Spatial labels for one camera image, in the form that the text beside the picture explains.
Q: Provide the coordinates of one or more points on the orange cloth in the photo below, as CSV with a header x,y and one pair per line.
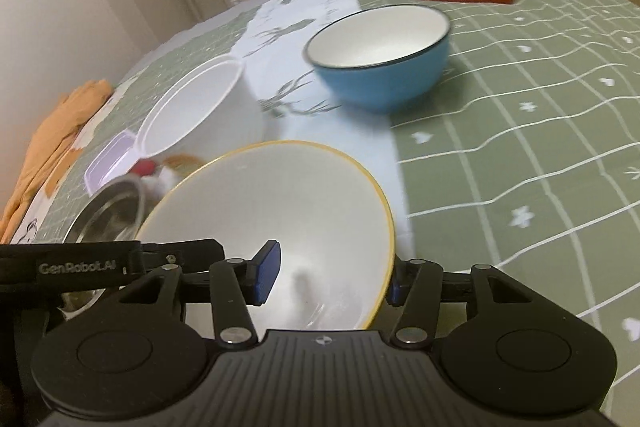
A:
x,y
55,127

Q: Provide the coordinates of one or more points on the white plastic bowl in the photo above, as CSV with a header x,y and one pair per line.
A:
x,y
220,107

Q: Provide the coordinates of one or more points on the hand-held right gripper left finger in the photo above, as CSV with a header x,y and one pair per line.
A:
x,y
267,272

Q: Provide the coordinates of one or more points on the green checkered deer bedspread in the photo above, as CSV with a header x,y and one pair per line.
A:
x,y
500,117

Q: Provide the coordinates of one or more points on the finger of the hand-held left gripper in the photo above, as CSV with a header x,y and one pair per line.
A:
x,y
190,252

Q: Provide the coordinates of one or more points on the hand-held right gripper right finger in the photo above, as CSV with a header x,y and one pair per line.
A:
x,y
396,296

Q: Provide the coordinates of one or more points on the purple lidded plastic container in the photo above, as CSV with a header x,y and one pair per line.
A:
x,y
107,162

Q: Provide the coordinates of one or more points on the stainless steel bowl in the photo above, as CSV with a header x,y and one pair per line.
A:
x,y
107,217

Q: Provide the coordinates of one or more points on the white bowl with yellow rim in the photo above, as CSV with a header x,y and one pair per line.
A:
x,y
280,202

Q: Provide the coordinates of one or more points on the blue bowl with black rim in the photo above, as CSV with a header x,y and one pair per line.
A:
x,y
390,77

